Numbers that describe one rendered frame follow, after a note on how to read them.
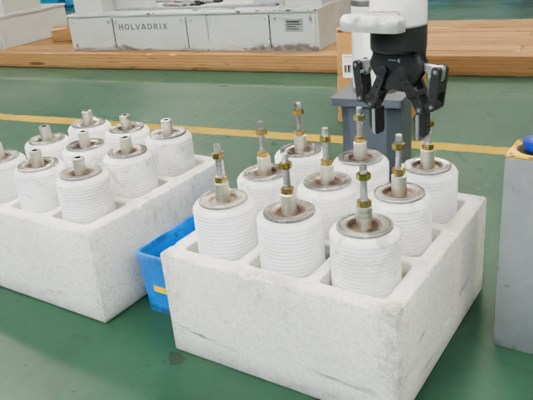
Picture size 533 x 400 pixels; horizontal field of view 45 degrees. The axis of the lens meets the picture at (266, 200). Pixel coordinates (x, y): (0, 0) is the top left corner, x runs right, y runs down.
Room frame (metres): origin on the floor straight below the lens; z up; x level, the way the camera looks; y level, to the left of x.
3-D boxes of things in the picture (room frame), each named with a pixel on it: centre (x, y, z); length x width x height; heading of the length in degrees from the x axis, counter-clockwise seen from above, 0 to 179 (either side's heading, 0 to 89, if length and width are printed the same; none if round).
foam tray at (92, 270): (1.25, 0.35, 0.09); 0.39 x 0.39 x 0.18; 55
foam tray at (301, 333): (0.94, -0.10, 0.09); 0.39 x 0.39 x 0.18; 55
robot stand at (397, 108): (1.29, -0.24, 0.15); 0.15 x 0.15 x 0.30; 62
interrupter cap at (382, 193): (0.87, -0.20, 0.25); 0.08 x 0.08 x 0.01
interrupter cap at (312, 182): (0.94, -0.10, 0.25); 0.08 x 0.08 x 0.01
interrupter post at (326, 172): (0.94, -0.10, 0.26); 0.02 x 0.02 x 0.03
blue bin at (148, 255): (1.11, 0.12, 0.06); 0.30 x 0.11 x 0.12; 145
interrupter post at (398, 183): (0.87, -0.20, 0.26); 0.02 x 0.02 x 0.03
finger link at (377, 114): (0.89, -0.17, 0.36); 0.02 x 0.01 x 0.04; 135
